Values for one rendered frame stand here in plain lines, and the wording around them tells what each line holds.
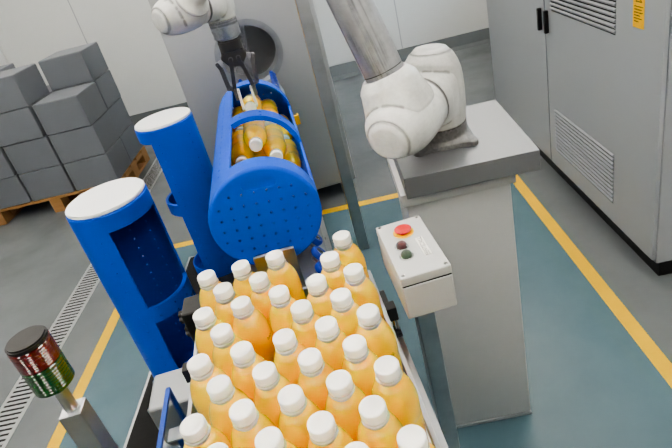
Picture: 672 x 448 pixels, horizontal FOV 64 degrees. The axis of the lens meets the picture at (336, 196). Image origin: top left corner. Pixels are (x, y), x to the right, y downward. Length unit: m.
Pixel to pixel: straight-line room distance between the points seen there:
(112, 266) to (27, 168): 3.22
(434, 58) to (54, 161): 4.03
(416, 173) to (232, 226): 0.50
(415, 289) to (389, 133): 0.40
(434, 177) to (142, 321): 1.23
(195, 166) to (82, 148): 2.29
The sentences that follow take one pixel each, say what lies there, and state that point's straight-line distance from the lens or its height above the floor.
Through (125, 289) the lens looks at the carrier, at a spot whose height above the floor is 0.73.
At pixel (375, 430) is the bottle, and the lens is 0.81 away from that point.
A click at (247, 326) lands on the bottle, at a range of 1.06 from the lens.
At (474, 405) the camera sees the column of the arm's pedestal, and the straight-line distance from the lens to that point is 2.08.
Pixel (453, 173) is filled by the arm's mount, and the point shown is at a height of 1.05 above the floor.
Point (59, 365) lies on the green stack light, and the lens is 0.98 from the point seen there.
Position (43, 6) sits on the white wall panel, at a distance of 6.91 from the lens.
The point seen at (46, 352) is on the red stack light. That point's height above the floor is 1.23.
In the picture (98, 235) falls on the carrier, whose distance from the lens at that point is 1.96.
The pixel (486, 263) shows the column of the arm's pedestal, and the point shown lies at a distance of 1.68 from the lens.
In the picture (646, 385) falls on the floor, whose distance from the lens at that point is 2.31.
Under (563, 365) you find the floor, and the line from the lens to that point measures 2.34.
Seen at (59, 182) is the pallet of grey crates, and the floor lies 0.26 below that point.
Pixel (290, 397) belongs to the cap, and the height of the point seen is 1.12.
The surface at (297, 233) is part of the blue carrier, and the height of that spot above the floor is 1.03.
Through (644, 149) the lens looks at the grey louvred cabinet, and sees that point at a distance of 2.50.
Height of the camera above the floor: 1.72
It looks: 28 degrees down
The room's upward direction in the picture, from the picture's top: 15 degrees counter-clockwise
